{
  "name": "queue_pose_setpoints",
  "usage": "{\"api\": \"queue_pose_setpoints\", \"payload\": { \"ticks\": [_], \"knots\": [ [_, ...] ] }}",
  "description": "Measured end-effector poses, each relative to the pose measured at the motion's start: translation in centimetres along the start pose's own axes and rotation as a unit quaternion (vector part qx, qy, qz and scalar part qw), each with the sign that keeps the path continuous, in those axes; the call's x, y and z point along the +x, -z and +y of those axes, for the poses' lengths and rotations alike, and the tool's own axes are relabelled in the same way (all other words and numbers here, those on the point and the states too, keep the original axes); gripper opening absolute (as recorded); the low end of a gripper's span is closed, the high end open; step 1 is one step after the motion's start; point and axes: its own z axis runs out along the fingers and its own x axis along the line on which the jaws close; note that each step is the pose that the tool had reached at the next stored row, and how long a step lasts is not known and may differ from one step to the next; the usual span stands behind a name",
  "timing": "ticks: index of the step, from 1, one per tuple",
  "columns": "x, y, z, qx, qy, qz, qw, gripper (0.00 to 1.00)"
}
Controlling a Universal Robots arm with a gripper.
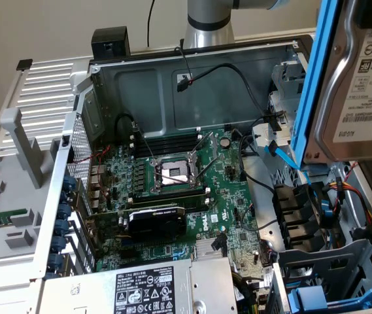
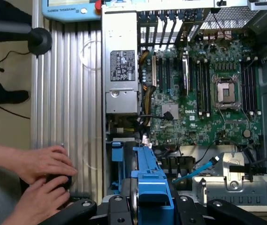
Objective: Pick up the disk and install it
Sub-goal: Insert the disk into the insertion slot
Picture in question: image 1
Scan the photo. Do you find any blue data wire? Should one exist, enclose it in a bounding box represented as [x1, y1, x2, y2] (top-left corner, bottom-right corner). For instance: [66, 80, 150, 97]
[265, 140, 335, 227]

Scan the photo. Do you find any black camera cable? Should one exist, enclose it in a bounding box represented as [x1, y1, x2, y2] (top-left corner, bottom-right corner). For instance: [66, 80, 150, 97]
[146, 0, 156, 47]

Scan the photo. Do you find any metal socket cover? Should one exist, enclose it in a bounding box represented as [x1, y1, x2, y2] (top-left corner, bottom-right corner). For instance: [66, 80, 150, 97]
[187, 130, 220, 164]

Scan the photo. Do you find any black fan shroud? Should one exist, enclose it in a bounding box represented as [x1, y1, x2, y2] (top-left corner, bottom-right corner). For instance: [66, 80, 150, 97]
[271, 183, 329, 254]

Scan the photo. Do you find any CPU socket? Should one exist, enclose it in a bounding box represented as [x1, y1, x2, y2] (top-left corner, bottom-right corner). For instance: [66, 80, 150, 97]
[151, 153, 205, 194]

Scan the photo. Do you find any grey parts rack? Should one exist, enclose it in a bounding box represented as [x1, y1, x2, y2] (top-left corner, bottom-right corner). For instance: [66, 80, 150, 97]
[0, 107, 63, 272]

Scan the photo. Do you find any hard disk with blue bracket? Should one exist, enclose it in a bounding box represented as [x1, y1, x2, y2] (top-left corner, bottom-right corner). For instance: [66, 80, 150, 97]
[289, 0, 372, 173]

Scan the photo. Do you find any black RAM slot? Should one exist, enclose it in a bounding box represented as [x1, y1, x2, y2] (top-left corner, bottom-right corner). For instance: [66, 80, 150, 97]
[129, 198, 212, 213]
[128, 135, 203, 157]
[129, 126, 203, 148]
[129, 186, 210, 202]

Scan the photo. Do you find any thin black wire red tip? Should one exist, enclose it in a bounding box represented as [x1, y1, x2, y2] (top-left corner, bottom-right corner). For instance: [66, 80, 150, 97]
[174, 38, 195, 85]

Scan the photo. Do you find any black box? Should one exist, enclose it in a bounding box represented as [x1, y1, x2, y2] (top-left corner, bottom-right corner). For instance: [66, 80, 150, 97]
[90, 26, 131, 62]

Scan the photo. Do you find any thick black cable angled plug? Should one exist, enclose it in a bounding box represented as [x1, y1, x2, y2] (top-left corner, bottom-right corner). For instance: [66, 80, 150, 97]
[212, 231, 228, 256]

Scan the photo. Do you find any metal locking lever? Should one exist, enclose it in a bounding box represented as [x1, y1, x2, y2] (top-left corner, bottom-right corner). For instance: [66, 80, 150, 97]
[135, 129, 156, 164]
[194, 156, 214, 183]

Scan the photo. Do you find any white cable label tag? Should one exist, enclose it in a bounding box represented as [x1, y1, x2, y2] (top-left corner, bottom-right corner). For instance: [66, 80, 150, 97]
[261, 265, 274, 289]

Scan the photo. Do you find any green motherboard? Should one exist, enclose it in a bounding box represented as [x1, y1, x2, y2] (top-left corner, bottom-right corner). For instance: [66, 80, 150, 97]
[87, 126, 273, 292]

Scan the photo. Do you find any red black twisted wire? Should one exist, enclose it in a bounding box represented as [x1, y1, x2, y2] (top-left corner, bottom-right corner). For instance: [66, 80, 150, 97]
[344, 161, 360, 183]

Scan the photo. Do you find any blue disk bracket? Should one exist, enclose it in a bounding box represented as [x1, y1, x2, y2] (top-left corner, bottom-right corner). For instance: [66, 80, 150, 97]
[286, 273, 372, 313]

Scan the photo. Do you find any red yellow black power wire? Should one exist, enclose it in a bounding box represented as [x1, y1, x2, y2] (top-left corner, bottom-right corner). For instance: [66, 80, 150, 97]
[322, 175, 372, 230]

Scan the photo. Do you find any silver finned heat sink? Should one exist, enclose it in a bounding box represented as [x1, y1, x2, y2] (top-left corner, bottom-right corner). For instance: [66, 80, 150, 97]
[194, 237, 229, 261]

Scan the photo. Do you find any black yellow braided wire bundle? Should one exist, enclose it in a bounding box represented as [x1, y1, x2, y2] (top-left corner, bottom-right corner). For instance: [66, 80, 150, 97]
[231, 270, 273, 314]

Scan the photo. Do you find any thin black cable with plug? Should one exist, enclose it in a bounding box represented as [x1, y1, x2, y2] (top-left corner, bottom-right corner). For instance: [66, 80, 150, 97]
[175, 61, 286, 131]

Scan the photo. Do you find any grey metal drive cage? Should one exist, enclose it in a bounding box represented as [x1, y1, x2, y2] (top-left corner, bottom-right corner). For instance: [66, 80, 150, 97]
[267, 60, 309, 158]

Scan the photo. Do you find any looped black cable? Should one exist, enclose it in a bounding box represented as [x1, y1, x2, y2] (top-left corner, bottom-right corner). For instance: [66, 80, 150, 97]
[115, 112, 141, 140]

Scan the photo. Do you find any metal rear port block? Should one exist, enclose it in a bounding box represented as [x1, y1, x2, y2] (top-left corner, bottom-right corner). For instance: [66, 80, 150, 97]
[87, 163, 110, 210]

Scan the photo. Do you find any grey power supply unit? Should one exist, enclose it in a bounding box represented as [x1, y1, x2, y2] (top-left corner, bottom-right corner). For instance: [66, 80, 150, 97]
[38, 256, 239, 314]

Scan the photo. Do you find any grey open PC case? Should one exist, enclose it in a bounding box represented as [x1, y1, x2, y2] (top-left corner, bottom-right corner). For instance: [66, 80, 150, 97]
[30, 34, 372, 314]

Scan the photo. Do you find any black graphics card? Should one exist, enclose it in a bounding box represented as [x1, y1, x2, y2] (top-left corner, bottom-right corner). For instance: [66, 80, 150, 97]
[86, 202, 188, 245]

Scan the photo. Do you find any grey metal disk bay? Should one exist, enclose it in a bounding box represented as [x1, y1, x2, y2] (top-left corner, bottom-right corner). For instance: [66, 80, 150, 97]
[269, 238, 372, 314]

